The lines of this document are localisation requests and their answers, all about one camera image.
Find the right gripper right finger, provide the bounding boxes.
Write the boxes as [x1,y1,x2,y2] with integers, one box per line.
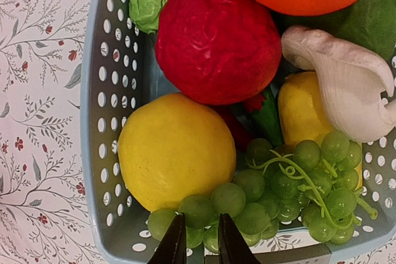
[218,213,260,264]

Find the green toy pepper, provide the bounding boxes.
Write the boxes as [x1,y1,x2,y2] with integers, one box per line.
[272,0,395,61]

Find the yellow toy lemon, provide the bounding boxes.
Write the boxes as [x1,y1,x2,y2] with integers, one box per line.
[118,93,236,211]

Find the floral table mat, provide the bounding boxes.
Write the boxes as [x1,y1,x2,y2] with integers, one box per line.
[1,0,103,263]

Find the red toy cabbage ball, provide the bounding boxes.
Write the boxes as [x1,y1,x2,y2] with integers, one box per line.
[155,0,282,105]

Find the green toy grapes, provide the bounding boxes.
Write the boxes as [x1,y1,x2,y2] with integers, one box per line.
[147,130,378,253]

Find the white toy garlic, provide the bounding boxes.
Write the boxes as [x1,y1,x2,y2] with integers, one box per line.
[281,25,395,143]

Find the blue plastic basket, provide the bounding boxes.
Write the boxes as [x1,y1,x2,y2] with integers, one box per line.
[80,0,395,263]

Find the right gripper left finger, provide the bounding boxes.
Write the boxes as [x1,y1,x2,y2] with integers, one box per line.
[148,214,187,264]

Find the yellow toy banana piece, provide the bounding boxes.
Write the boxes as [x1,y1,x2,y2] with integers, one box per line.
[278,72,363,190]

